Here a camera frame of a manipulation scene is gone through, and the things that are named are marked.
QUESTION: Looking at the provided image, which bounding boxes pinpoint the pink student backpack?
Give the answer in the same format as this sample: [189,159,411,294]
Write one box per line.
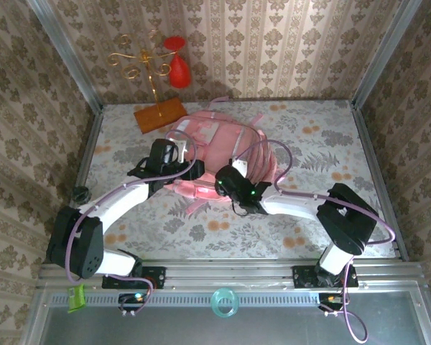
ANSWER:
[164,95,278,219]

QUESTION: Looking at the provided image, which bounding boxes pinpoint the gold stand with red ornaments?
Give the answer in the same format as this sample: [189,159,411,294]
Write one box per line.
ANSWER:
[106,29,188,136]

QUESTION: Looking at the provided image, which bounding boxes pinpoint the black round knob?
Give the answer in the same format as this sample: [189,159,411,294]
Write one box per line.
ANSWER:
[73,185,91,205]

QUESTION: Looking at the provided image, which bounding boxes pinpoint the teal tape roll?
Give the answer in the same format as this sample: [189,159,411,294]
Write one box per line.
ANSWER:
[210,287,240,319]

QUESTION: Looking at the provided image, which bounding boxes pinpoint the small black controller board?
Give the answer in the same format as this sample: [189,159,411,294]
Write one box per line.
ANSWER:
[118,293,152,313]
[318,293,350,313]

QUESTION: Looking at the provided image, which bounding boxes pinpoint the metal front tray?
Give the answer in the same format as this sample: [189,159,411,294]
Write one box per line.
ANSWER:
[19,289,431,345]

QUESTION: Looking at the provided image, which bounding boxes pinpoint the green plastic tag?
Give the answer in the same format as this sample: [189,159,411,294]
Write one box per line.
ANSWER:
[67,283,86,313]

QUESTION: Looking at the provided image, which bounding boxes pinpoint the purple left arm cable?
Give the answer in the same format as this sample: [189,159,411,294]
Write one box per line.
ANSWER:
[65,129,198,285]

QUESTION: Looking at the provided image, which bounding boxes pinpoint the aluminium table side rail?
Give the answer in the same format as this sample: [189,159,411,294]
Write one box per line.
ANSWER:
[35,106,105,288]
[351,102,410,262]

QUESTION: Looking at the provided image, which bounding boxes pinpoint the aluminium front rail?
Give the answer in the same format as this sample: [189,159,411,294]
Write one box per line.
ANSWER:
[35,259,427,291]

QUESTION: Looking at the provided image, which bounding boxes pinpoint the aluminium frame post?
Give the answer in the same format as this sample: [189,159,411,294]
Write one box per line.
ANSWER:
[25,0,104,113]
[351,0,416,109]

